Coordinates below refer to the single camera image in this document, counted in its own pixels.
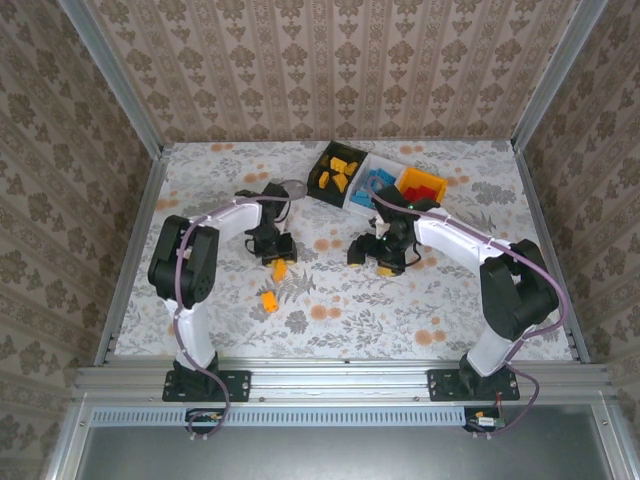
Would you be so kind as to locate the grey metal panel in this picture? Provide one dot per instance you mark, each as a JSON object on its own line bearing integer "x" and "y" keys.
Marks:
{"x": 350, "y": 455}

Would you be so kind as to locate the aluminium corner post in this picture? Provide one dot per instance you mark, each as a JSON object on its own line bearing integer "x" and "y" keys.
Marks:
{"x": 113, "y": 75}
{"x": 556, "y": 75}

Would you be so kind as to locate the yellow rounded lego brick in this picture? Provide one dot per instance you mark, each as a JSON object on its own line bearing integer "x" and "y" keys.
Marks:
{"x": 342, "y": 182}
{"x": 280, "y": 270}

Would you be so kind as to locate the long blue lego brick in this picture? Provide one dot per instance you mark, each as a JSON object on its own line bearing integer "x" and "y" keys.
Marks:
{"x": 369, "y": 205}

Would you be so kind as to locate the black plastic bin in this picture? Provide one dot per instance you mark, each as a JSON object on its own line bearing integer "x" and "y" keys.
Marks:
{"x": 327, "y": 197}

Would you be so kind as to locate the aluminium lower frame rail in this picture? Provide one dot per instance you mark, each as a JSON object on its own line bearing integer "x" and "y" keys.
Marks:
{"x": 615, "y": 440}
{"x": 65, "y": 445}

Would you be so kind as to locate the aluminium front rail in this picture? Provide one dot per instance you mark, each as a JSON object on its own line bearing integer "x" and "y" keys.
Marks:
{"x": 340, "y": 380}

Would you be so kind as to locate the yellow six-stud lego brick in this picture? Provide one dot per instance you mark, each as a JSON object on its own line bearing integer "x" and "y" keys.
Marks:
{"x": 351, "y": 169}

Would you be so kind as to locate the small connector board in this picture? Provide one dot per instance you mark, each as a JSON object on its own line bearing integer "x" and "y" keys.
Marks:
{"x": 205, "y": 417}
{"x": 487, "y": 422}

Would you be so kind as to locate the red lego brick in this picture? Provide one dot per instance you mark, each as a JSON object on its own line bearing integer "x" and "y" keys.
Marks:
{"x": 411, "y": 192}
{"x": 427, "y": 190}
{"x": 422, "y": 199}

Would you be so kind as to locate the floral patterned table cover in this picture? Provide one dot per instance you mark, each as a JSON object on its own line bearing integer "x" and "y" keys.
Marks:
{"x": 350, "y": 325}

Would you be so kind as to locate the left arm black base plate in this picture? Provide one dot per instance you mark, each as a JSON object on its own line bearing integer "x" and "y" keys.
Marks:
{"x": 240, "y": 385}

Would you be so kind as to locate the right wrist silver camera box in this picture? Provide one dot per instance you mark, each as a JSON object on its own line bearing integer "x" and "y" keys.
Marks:
{"x": 382, "y": 229}

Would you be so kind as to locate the aluminium side rail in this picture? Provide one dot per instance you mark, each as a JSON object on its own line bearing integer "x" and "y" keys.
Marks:
{"x": 142, "y": 220}
{"x": 531, "y": 185}

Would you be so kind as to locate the right black and white robot arm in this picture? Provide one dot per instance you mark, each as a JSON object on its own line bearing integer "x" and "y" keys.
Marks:
{"x": 520, "y": 295}

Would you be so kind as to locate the yellow plastic bin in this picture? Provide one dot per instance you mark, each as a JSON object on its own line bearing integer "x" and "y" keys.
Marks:
{"x": 417, "y": 176}

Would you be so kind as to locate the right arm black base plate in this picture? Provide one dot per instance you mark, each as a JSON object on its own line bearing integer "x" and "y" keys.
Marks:
{"x": 440, "y": 387}

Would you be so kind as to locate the white plastic bin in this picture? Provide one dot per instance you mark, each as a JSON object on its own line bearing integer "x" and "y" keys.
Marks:
{"x": 364, "y": 165}

